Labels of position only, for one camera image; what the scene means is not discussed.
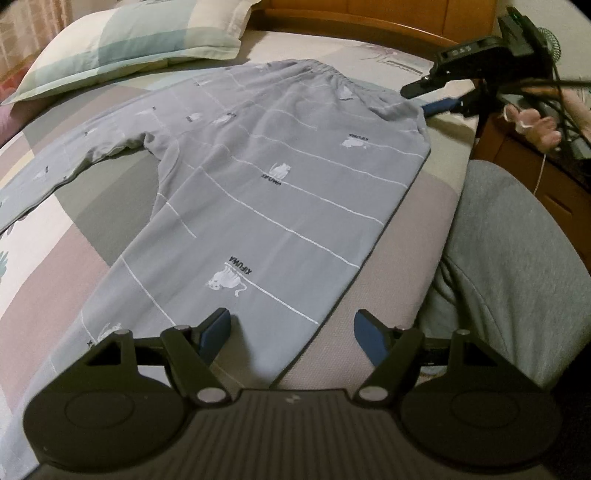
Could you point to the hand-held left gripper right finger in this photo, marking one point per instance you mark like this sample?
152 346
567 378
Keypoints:
369 339

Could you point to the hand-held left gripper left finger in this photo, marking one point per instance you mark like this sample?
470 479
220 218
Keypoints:
214 334

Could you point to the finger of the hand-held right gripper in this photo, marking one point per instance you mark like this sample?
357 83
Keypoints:
448 105
429 84

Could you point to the grey printed pants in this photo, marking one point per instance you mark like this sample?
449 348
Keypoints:
277 207

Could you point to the person's right hand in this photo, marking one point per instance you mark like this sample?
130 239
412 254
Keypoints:
545 131

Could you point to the wooden nightstand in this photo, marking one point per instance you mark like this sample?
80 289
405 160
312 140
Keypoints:
508 161

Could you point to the wooden headboard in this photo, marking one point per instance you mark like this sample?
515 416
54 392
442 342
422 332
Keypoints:
369 18

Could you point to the person's grey trouser leg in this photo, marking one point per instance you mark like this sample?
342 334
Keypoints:
508 258

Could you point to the checked pillow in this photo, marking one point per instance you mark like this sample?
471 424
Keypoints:
138 41

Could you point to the patterned beige red curtain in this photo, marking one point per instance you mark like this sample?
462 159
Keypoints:
18 50

